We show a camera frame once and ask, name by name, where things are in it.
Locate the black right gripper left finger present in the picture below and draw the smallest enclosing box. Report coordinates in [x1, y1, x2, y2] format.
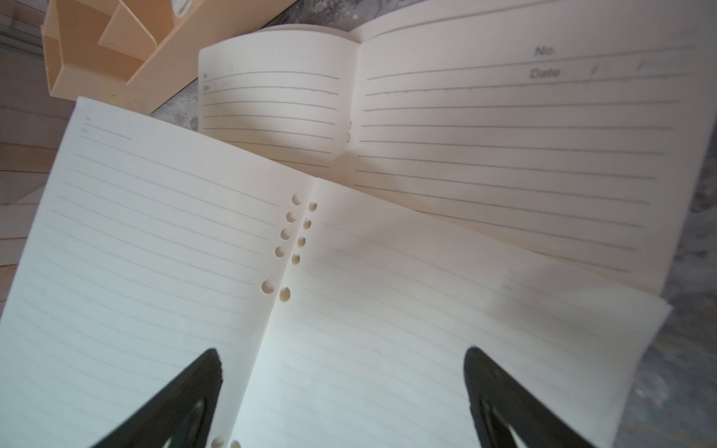
[94, 348, 223, 448]

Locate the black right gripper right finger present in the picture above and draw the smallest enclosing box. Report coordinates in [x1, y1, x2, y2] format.
[463, 347, 592, 448]

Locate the cream lined notebook with holes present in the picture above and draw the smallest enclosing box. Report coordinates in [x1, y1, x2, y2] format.
[1, 98, 670, 447]

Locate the peach plastic desk organizer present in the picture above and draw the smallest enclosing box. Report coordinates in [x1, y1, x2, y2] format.
[41, 0, 293, 114]

